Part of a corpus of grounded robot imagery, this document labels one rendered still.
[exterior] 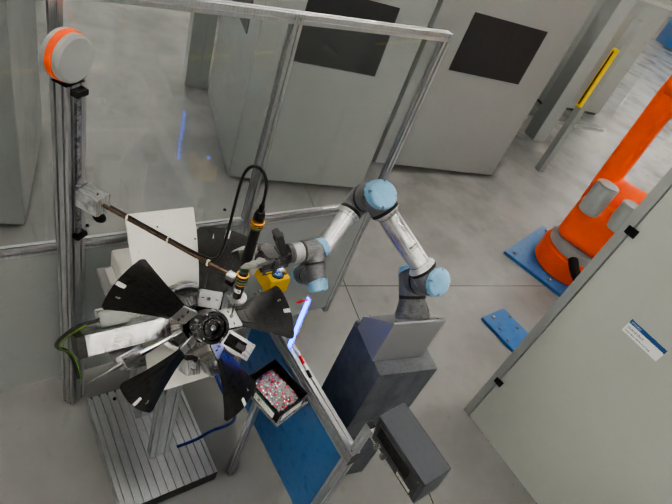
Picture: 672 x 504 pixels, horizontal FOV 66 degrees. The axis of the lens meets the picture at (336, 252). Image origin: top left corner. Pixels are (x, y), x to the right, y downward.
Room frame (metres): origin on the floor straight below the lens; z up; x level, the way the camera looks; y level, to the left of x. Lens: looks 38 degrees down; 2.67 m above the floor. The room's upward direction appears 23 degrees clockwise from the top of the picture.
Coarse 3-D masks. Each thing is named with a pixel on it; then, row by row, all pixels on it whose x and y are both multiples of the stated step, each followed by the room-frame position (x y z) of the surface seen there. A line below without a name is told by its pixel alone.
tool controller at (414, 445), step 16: (384, 416) 1.09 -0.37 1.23; (400, 416) 1.11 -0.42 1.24; (384, 432) 1.06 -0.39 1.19; (400, 432) 1.06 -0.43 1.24; (416, 432) 1.07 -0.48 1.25; (384, 448) 1.06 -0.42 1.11; (400, 448) 1.01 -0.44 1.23; (416, 448) 1.02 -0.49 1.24; (432, 448) 1.04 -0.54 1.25; (400, 464) 1.00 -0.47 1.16; (416, 464) 0.97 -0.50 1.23; (432, 464) 0.99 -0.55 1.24; (448, 464) 1.00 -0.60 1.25; (400, 480) 0.99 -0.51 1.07; (416, 480) 0.94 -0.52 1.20; (432, 480) 0.94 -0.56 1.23; (416, 496) 0.94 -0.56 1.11
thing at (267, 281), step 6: (258, 270) 1.72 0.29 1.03; (282, 270) 1.74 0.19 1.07; (258, 276) 1.71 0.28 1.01; (264, 276) 1.68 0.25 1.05; (270, 276) 1.67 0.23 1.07; (282, 276) 1.70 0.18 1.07; (288, 276) 1.72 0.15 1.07; (264, 282) 1.67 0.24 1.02; (270, 282) 1.65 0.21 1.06; (276, 282) 1.66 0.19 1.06; (282, 282) 1.69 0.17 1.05; (288, 282) 1.71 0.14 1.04; (264, 288) 1.66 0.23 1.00; (282, 288) 1.69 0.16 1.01
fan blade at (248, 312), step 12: (276, 288) 1.50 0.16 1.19; (252, 300) 1.39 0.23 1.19; (264, 300) 1.42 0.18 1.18; (240, 312) 1.31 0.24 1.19; (252, 312) 1.33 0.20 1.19; (264, 312) 1.36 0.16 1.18; (276, 312) 1.40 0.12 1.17; (288, 312) 1.43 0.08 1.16; (252, 324) 1.28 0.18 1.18; (264, 324) 1.32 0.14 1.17; (276, 324) 1.35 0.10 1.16; (288, 324) 1.39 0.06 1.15; (288, 336) 1.34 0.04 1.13
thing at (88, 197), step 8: (80, 184) 1.36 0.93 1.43; (88, 184) 1.38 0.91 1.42; (80, 192) 1.33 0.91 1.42; (88, 192) 1.34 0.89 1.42; (96, 192) 1.36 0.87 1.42; (104, 192) 1.37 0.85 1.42; (80, 200) 1.32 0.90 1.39; (88, 200) 1.32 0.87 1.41; (96, 200) 1.32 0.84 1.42; (104, 200) 1.35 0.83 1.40; (80, 208) 1.32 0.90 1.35; (88, 208) 1.32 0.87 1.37; (96, 208) 1.31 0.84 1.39; (104, 208) 1.35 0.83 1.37; (96, 216) 1.31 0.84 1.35
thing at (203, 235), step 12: (204, 228) 1.42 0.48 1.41; (216, 228) 1.43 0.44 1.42; (204, 240) 1.39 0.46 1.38; (216, 240) 1.40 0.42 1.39; (228, 240) 1.41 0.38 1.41; (240, 240) 1.43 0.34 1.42; (204, 252) 1.36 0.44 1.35; (216, 252) 1.37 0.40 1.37; (228, 252) 1.38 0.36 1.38; (204, 264) 1.33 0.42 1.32; (216, 264) 1.34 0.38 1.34; (228, 264) 1.35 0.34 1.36; (240, 264) 1.36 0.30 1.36; (204, 276) 1.30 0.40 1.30; (216, 276) 1.31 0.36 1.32; (204, 288) 1.28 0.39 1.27; (216, 288) 1.28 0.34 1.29
